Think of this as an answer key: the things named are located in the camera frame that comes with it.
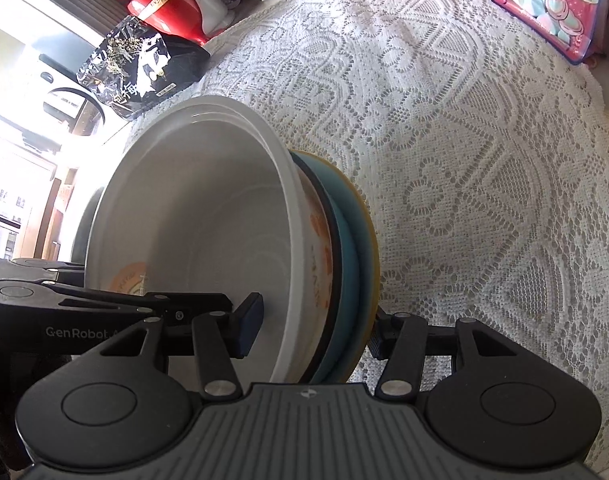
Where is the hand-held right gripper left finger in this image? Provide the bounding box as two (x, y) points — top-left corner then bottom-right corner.
(102, 294), (264, 401)

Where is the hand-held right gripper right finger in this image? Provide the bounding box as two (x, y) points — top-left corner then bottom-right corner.
(367, 307), (522, 401)

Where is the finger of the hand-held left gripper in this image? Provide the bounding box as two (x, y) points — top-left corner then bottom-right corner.
(0, 279), (234, 328)
(12, 257), (88, 283)

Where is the stainless steel bowl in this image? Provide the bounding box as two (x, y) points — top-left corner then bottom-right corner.
(73, 185), (105, 267)

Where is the blue-rimmed bowl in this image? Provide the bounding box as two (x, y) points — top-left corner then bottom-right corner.
(290, 150), (365, 383)

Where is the white bowl with orange print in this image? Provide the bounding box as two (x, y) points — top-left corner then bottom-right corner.
(84, 95), (335, 386)

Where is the brown wooden side table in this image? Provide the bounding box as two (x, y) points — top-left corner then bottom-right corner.
(34, 165), (80, 261)

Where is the white washing machine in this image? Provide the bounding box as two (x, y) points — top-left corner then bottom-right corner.
(29, 52), (108, 138)

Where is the white lace tablecloth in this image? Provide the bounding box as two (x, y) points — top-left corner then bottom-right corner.
(129, 0), (609, 391)

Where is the black snack bag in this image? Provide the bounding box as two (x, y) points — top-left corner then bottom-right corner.
(76, 16), (212, 121)

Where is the grey ribbed pillar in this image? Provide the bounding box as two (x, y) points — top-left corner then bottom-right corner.
(67, 0), (135, 41)

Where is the red trash bin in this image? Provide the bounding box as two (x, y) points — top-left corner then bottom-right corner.
(111, 0), (210, 46)

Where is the white cylindrical appliance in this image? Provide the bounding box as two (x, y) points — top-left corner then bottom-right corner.
(199, 0), (240, 31)

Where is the pink marshmallow packet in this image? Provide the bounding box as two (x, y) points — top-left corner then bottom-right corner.
(491, 0), (609, 66)

